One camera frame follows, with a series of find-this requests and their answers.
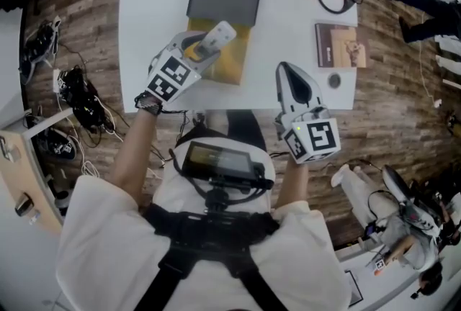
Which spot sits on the person's right forearm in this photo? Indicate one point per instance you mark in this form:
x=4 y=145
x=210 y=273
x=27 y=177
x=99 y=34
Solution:
x=293 y=183

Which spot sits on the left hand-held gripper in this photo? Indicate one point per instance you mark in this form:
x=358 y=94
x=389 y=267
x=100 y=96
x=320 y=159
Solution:
x=169 y=77

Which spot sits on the person's black trousers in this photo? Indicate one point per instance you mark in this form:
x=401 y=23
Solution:
x=237 y=129

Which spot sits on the person's left forearm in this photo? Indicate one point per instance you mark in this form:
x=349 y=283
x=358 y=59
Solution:
x=135 y=154

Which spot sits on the yellow mat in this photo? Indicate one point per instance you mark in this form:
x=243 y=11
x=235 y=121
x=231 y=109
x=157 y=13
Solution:
x=230 y=61

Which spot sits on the white power strip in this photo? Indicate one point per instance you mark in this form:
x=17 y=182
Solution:
x=57 y=81

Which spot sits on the chest-mounted black screen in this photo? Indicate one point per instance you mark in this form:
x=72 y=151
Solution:
x=219 y=162

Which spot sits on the grey gripper device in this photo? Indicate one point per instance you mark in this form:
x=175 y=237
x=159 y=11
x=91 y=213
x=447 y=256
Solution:
x=39 y=47

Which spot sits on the black chest harness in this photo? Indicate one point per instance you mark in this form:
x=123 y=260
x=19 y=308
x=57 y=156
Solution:
x=212 y=230

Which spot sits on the light wooden desk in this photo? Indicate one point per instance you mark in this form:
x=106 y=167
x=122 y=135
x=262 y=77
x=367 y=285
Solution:
x=32 y=172

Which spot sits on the small round black cap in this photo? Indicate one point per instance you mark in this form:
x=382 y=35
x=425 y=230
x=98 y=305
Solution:
x=334 y=80

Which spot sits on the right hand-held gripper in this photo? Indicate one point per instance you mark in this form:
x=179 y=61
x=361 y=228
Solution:
x=309 y=122

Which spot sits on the brown book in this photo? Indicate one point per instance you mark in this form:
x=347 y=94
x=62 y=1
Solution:
x=340 y=46

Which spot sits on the person's white shirt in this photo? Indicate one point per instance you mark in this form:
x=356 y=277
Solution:
x=108 y=252

